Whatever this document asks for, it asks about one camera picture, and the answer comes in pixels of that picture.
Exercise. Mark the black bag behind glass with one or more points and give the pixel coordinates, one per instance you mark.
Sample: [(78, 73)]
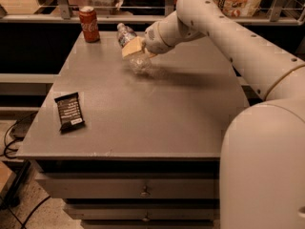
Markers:
[(144, 7)]

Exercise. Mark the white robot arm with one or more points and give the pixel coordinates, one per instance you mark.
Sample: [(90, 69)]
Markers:
[(262, 162)]

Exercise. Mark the grey drawer cabinet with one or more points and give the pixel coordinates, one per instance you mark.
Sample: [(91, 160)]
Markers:
[(168, 125)]

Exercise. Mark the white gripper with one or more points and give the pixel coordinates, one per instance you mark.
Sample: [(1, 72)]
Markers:
[(152, 41)]

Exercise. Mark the black snack bar wrapper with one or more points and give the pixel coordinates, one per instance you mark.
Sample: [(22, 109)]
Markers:
[(69, 110)]

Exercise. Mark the middle grey drawer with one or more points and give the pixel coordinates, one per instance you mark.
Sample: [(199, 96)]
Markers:
[(142, 211)]

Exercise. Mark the metal railing frame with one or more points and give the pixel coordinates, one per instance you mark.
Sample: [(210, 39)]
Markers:
[(268, 12)]

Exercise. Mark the top grey drawer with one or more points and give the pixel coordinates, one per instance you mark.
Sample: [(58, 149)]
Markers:
[(98, 186)]

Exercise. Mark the red coke can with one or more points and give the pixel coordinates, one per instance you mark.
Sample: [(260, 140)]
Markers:
[(88, 20)]

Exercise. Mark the grey drawer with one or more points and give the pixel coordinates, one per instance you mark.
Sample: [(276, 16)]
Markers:
[(142, 211), (98, 186)]

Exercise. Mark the clear plastic water bottle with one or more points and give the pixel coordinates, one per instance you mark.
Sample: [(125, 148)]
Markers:
[(132, 48)]

